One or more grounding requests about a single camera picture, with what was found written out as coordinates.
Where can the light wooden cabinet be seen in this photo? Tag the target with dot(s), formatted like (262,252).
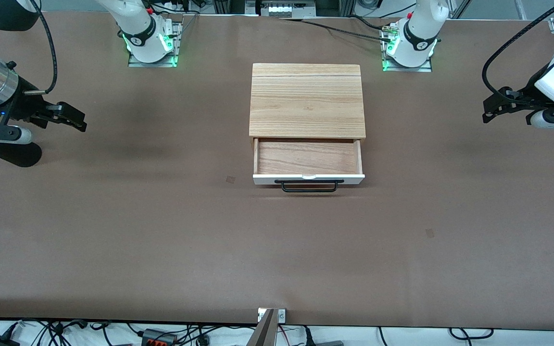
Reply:
(306,101)

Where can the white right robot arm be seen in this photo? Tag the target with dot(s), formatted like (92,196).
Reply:
(137,19)

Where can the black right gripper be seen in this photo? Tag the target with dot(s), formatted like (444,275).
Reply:
(23,105)

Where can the aluminium frame post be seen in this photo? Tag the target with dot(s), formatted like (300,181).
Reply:
(221,6)

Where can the black adapter with orange buttons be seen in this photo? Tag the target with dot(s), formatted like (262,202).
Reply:
(159,339)

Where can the grey camera mount bar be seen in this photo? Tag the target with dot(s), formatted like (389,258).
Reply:
(263,331)

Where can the wooden drawer with white front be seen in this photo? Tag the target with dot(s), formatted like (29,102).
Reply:
(306,158)

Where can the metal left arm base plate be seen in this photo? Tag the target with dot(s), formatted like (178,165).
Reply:
(409,69)

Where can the black cylindrical vase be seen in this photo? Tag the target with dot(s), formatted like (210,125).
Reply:
(12,154)

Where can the white power strip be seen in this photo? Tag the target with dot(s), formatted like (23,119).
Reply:
(284,8)

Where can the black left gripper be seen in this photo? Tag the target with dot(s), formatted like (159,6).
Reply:
(528,90)

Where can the silver table edge clamp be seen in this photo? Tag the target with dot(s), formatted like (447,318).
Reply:
(282,315)

